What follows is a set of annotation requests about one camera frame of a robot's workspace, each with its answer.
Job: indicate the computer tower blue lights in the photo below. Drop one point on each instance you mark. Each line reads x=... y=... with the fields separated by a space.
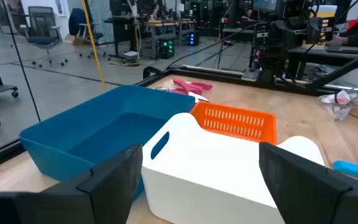
x=194 y=39

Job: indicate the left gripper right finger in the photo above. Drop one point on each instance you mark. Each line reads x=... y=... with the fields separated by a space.
x=306 y=193

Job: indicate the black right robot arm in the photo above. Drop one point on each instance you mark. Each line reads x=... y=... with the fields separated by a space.
x=275 y=37

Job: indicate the blue plastic bin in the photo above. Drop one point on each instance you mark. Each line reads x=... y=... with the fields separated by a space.
x=104 y=133

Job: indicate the blue eraser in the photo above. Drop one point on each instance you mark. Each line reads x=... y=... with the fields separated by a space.
x=356 y=171

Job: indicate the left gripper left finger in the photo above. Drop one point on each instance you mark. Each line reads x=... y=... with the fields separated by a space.
x=104 y=193

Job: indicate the white plastic bin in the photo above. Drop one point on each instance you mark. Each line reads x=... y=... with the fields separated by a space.
x=197 y=174

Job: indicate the computer tower green lights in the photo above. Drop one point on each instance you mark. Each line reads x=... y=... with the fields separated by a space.
x=166 y=48

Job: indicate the person's hand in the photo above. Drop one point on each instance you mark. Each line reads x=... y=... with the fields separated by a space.
x=339 y=39

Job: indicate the orange slotted basket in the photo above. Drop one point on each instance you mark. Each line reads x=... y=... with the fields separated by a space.
x=270 y=130

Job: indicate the grey office chair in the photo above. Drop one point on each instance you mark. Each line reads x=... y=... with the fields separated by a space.
x=42 y=25

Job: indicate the blue office chair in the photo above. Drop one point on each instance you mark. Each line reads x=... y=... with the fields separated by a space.
x=76 y=21

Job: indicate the wooden office desk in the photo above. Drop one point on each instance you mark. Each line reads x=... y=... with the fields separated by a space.
x=166 y=23

